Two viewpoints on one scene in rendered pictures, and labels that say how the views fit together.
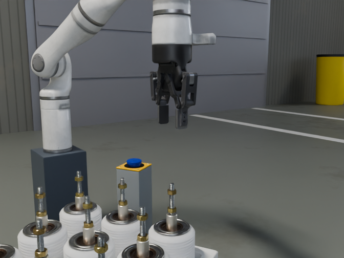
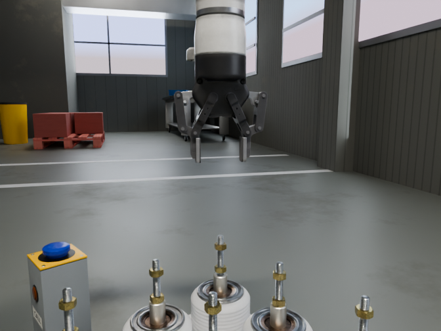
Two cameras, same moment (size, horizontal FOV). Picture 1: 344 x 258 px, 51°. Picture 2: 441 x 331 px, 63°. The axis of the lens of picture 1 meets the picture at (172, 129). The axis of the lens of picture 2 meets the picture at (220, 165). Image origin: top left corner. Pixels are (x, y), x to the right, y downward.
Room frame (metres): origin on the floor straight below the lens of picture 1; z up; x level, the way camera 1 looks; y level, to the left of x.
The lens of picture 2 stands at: (0.48, 0.50, 0.55)
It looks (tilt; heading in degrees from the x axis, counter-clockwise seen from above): 9 degrees down; 293
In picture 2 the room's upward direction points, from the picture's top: straight up
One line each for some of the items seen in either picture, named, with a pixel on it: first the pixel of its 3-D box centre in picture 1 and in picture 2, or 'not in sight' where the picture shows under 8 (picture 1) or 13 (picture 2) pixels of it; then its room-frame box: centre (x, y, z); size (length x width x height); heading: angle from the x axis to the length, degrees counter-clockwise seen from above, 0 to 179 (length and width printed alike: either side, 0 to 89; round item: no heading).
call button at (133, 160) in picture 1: (134, 163); (56, 251); (0.93, 0.10, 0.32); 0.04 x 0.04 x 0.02
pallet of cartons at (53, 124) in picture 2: not in sight; (73, 128); (4.57, -3.62, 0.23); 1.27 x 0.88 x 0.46; 130
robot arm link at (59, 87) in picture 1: (54, 75); not in sight; (1.16, 0.38, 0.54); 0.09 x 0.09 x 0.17; 61
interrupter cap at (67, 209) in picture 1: (80, 208); not in sight; (0.79, 0.21, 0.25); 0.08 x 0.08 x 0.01
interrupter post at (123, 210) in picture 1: (123, 211); (157, 311); (0.74, 0.11, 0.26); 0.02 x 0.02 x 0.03
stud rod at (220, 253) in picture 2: (171, 201); (220, 258); (0.69, 0.00, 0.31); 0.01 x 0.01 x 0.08
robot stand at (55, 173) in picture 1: (60, 193); not in sight; (1.16, 0.38, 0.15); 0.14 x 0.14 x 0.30; 37
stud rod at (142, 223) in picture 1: (142, 227); (279, 289); (0.58, 0.05, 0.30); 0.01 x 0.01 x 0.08
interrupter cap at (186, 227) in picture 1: (171, 227); (220, 291); (0.69, 0.00, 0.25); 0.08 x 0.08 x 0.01
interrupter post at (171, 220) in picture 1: (171, 221); (220, 284); (0.69, 0.00, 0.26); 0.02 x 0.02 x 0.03
